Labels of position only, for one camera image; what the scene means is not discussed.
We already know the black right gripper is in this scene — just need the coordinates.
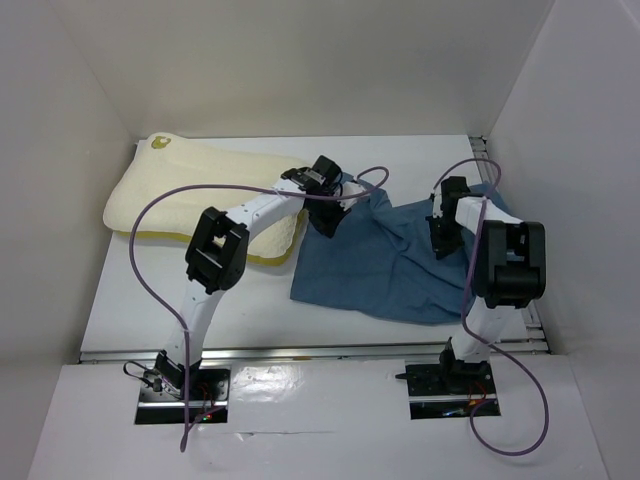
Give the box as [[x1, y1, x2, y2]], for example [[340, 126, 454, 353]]
[[427, 213, 465, 260]]

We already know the blue pillowcase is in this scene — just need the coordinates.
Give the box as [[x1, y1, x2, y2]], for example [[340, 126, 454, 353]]
[[290, 189, 475, 325]]

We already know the cream quilted pillow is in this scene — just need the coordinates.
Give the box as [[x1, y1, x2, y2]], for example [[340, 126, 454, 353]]
[[102, 132, 310, 267]]

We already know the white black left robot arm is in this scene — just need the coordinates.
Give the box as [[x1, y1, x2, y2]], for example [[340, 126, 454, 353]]
[[155, 156, 364, 399]]

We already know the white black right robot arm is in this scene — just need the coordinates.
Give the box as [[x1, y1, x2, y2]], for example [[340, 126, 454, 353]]
[[427, 176, 546, 394]]

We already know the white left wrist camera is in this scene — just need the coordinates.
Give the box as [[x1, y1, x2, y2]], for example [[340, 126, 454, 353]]
[[334, 181, 369, 210]]

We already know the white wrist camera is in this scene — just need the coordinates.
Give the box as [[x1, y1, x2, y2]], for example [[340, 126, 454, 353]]
[[334, 181, 369, 210], [430, 184, 443, 219]]

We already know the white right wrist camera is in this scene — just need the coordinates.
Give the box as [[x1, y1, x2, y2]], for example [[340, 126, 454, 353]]
[[430, 184, 443, 219]]

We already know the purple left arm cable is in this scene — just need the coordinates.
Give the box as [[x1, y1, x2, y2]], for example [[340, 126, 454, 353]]
[[130, 167, 391, 453]]

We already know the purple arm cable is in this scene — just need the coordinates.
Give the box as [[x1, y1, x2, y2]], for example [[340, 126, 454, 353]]
[[430, 159, 552, 456], [130, 167, 391, 453]]

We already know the aluminium front rail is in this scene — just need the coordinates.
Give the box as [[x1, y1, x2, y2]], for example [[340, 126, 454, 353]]
[[78, 339, 551, 364]]

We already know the aluminium rail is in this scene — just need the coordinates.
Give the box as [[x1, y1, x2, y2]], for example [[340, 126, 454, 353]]
[[468, 136, 549, 354], [78, 339, 551, 364]]

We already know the aluminium right side rail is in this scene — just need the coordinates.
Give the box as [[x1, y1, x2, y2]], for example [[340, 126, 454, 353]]
[[468, 136, 549, 354]]

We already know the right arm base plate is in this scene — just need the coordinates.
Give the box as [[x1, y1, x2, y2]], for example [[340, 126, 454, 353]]
[[395, 363, 501, 420]]

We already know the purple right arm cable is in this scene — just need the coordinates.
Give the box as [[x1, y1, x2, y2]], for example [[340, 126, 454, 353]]
[[430, 159, 552, 456]]

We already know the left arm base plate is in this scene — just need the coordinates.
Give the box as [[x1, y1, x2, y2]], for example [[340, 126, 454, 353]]
[[134, 368, 231, 425]]

